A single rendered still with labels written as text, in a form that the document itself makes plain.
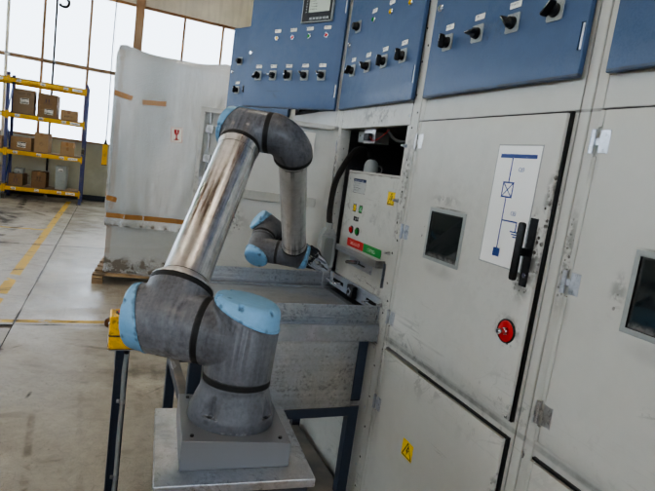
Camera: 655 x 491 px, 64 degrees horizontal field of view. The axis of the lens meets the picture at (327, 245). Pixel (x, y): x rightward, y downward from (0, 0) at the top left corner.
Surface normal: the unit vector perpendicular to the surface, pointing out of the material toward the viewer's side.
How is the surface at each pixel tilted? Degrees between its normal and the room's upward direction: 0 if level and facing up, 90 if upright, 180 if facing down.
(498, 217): 90
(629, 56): 90
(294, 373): 90
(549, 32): 90
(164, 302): 50
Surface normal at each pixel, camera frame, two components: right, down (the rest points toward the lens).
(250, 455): 0.29, 0.18
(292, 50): -0.62, 0.03
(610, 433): -0.92, -0.07
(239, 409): 0.36, -0.19
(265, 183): 0.07, 0.15
